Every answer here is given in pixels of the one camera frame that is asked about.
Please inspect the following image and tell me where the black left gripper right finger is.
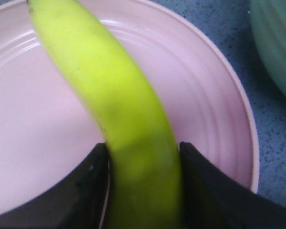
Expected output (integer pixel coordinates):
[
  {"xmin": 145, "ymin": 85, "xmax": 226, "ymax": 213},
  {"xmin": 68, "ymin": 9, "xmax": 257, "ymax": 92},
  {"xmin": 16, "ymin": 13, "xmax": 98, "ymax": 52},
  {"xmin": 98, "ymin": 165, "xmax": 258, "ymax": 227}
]
[{"xmin": 180, "ymin": 142, "xmax": 286, "ymax": 229}]

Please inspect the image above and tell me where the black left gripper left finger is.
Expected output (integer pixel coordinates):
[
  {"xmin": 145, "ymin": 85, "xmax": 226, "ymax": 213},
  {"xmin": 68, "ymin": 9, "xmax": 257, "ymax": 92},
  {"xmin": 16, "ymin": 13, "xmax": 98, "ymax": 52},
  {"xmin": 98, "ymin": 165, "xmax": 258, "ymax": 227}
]
[{"xmin": 0, "ymin": 143, "xmax": 110, "ymax": 229}]

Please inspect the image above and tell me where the yellow banana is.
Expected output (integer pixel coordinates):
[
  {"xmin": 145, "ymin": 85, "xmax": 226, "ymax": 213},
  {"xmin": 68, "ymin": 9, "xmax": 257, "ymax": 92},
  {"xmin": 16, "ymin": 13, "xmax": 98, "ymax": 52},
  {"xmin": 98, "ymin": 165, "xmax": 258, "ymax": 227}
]
[{"xmin": 27, "ymin": 0, "xmax": 183, "ymax": 229}]

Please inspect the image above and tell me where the pink plate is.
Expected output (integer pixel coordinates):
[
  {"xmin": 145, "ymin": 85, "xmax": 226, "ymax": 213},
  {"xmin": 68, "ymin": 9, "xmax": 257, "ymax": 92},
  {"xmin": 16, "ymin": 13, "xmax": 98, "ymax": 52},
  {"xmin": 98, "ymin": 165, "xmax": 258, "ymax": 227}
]
[{"xmin": 0, "ymin": 0, "xmax": 260, "ymax": 229}]

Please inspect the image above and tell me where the green ribbed bowl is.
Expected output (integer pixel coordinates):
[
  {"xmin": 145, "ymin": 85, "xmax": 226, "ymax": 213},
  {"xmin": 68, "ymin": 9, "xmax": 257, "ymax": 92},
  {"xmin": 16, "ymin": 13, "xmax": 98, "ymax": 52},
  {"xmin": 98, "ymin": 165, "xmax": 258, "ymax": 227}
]
[{"xmin": 249, "ymin": 0, "xmax": 286, "ymax": 96}]

